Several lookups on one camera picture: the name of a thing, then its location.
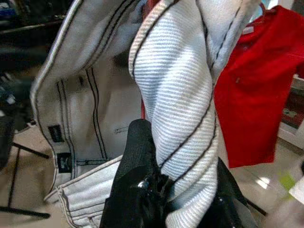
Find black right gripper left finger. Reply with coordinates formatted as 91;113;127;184
99;118;167;228

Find black metal desk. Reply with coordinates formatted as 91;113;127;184
0;0;72;219

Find white denim pants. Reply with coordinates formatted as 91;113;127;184
29;0;262;228

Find red T-shirt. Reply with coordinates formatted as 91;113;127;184
213;6;304;168

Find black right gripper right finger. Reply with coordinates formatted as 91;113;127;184
204;158;258;228

